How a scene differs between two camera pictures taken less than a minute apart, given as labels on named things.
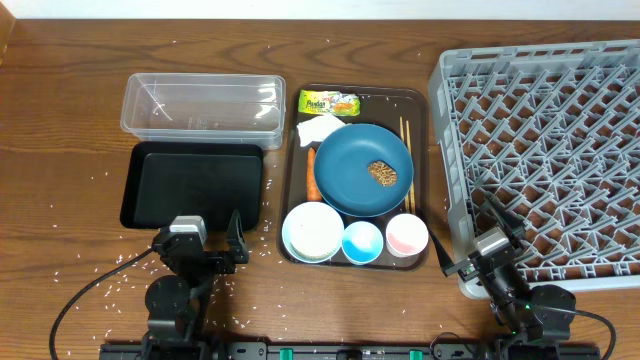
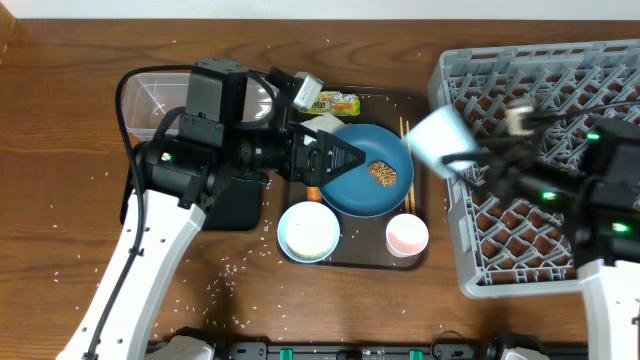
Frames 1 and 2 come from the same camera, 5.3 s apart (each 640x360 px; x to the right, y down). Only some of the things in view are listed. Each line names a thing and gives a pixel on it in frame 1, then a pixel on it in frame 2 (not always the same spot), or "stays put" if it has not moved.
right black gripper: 480,262 → 498,167
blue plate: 364,170 stays put
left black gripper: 211,257 → 298,157
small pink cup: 407,235 stays put
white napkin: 315,129 stays put
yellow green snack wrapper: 328,102 stays put
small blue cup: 362,242 → 442,134
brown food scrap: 382,172 stays put
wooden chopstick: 403,141 stays put
